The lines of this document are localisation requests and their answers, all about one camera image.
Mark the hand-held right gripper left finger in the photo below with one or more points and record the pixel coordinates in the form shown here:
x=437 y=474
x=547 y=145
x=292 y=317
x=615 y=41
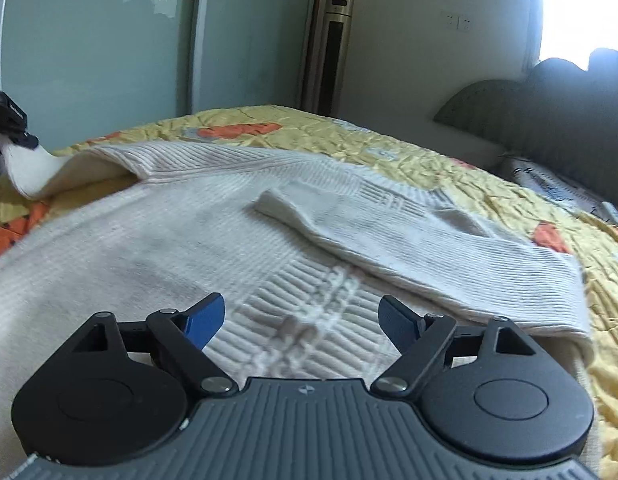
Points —
x=209 y=317

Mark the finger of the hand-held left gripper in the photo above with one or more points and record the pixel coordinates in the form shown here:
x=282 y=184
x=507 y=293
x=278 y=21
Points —
x=9 y=112

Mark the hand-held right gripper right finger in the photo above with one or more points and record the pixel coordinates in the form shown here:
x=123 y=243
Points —
x=396 y=320

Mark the white knit sweater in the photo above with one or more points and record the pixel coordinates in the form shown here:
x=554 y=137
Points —
x=164 y=240

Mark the glass sliding wardrobe doors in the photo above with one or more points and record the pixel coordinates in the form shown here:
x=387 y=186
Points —
x=114 y=45

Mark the yellow quilt with orange print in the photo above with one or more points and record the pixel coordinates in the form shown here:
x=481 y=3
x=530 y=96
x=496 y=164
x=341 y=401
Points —
x=439 y=160

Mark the grey patterned pillow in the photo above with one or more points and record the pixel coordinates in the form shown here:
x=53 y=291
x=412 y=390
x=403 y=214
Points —
x=549 y=177

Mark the white remote control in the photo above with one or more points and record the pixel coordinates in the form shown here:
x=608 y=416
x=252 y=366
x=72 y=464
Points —
x=611 y=212

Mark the dark grey padded headboard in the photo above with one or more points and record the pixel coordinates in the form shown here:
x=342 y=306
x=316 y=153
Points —
x=564 y=105

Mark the gold tower air conditioner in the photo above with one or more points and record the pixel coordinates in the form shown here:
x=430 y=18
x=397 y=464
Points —
x=331 y=55

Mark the bright window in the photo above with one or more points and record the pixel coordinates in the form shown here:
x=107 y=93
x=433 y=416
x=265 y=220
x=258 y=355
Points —
x=579 y=5

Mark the white wall socket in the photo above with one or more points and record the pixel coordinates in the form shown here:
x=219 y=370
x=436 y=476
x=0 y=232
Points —
x=449 y=20
x=465 y=23

